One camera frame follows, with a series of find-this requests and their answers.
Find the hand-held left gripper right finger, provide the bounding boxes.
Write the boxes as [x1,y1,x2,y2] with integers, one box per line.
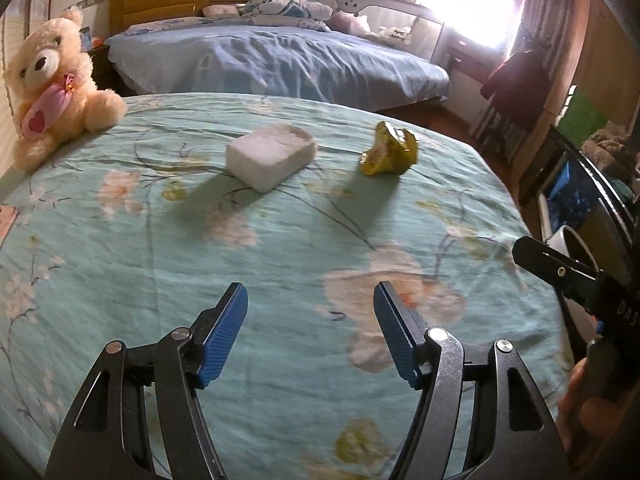
[374,281,561,480]

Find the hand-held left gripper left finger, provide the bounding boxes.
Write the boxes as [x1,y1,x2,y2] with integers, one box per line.
[45,282,249,480]

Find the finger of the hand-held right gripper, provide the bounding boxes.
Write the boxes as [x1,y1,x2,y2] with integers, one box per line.
[512,236,601,311]

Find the white trash bin black liner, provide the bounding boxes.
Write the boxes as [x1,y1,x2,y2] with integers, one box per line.
[545,225,608,346]

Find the white foam block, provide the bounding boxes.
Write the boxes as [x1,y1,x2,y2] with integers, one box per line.
[226,124,317,193]

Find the gold snack bag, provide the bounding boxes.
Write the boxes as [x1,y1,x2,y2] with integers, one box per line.
[359,121,418,177]

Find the person's right hand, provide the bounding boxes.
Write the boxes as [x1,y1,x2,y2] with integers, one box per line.
[557,357,621,461]

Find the black metal bar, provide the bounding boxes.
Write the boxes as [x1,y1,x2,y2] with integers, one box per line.
[550,125,640,286]

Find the grey plush heap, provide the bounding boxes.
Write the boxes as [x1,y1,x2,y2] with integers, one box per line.
[582,120,640,201]

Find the radiator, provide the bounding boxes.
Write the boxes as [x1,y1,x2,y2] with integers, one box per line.
[467,105,521,161]

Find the green board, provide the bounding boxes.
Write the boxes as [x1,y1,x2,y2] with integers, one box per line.
[562,87,608,146]

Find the hanging dark clothes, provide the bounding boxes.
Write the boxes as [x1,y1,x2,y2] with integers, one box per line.
[480,50,551,128]

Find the grey patterned curtain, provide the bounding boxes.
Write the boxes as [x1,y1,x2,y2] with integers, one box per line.
[520,0,566,51]

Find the bed with blue sheet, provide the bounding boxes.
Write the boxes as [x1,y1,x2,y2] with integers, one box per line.
[107,17,451,113]

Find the dark wooden nightstand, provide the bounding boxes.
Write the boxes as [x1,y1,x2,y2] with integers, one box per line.
[85,42,119,93]

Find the pink cushion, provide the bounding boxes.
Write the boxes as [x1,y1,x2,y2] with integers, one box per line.
[330,12,371,36]

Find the cream teddy bear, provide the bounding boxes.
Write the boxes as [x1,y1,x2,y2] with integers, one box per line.
[2,5,128,171]

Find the blue printed pillow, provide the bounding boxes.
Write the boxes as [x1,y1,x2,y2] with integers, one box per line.
[240,0,333,25]

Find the wooden headboard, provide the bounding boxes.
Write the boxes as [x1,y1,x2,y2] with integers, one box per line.
[109,0,281,36]

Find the grey crib rail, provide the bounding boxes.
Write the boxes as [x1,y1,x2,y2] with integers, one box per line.
[315,0,446,63]

